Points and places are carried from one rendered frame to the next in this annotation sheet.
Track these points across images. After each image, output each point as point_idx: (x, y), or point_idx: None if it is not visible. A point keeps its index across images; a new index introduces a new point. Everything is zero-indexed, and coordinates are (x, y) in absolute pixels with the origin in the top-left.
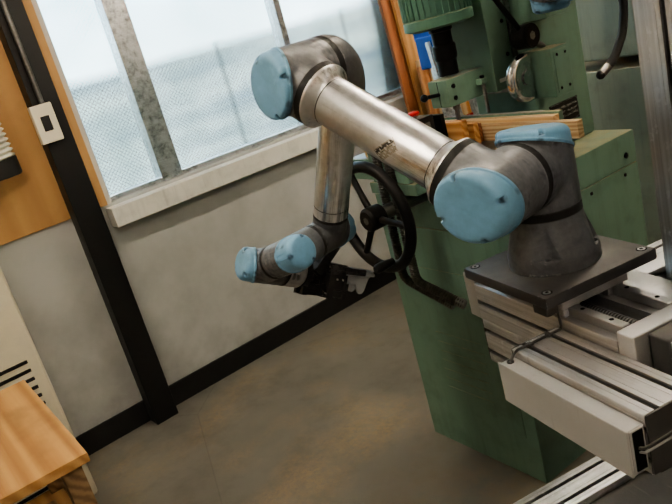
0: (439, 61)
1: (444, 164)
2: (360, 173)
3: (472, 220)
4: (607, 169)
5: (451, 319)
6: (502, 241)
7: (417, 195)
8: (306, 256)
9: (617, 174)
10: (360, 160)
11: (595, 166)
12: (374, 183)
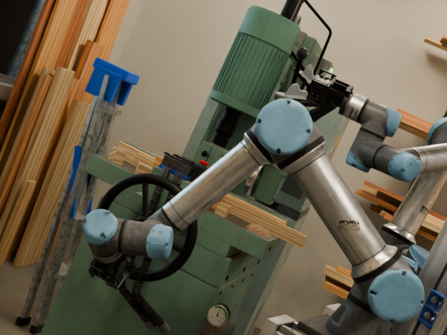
0: (221, 133)
1: (392, 260)
2: (97, 171)
3: (396, 304)
4: (252, 266)
5: (112, 334)
6: (217, 293)
7: (185, 228)
8: (169, 249)
9: (251, 272)
10: (107, 161)
11: (252, 262)
12: (140, 195)
